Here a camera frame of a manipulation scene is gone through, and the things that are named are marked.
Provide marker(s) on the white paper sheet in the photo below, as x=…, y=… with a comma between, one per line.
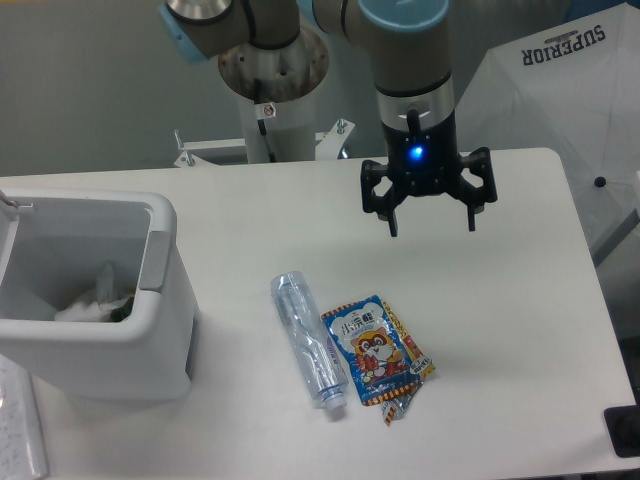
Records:
x=23, y=454

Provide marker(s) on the white Superior umbrella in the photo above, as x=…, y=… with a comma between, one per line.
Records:
x=574, y=89

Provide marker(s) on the white trash can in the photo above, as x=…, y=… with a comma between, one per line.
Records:
x=54, y=243

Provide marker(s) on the crushed clear plastic bottle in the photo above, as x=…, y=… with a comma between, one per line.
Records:
x=311, y=343

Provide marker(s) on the white crumpled tissue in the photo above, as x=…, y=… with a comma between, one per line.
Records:
x=104, y=303

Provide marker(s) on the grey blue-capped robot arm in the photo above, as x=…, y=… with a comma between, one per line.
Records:
x=407, y=43

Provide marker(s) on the blue snack wrapper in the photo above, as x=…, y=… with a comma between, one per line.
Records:
x=387, y=367

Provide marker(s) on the black device at edge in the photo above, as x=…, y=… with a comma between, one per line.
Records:
x=623, y=427

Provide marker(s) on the white metal base frame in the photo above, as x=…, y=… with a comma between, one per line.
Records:
x=328, y=145

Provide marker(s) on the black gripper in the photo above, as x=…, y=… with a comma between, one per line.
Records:
x=420, y=155

